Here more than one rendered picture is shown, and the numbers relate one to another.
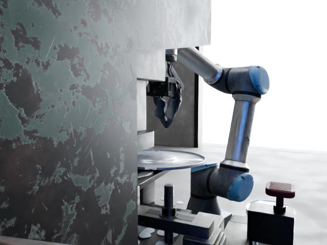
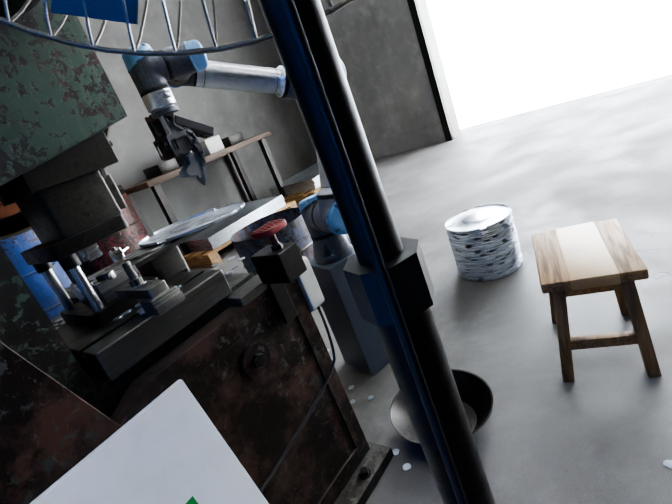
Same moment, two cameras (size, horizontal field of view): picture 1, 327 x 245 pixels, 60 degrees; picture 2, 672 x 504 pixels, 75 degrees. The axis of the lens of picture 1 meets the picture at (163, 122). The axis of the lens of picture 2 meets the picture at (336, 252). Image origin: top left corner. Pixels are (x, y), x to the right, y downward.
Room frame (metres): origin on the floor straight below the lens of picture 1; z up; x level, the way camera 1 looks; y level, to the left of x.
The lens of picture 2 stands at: (-0.22, -0.67, 0.96)
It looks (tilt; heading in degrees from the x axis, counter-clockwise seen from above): 19 degrees down; 19
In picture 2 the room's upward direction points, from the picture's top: 21 degrees counter-clockwise
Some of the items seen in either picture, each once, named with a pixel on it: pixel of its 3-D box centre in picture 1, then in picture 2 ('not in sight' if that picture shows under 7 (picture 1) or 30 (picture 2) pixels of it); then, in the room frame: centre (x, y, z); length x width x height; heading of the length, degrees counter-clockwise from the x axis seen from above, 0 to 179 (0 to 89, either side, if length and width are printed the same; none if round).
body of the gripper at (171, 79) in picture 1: (163, 77); (172, 133); (0.84, 0.00, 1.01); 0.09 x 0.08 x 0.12; 155
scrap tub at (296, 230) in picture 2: not in sight; (285, 263); (1.84, 0.34, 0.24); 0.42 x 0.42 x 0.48
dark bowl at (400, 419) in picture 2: not in sight; (442, 412); (0.80, -0.44, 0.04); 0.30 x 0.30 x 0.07
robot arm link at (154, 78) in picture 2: not in sight; (146, 70); (0.85, 0.00, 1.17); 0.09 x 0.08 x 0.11; 132
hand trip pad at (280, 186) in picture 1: (279, 202); (274, 241); (0.61, -0.26, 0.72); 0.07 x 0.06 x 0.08; 156
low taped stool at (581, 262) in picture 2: not in sight; (590, 298); (1.04, -0.92, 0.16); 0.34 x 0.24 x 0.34; 173
